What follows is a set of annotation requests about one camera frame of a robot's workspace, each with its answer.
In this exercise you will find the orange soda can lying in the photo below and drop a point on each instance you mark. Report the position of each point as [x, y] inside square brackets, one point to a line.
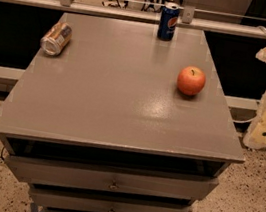
[56, 38]

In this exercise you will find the red apple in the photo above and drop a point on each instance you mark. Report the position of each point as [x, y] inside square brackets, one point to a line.
[191, 80]

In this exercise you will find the blue Pepsi can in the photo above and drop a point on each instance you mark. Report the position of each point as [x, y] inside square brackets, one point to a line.
[167, 24]

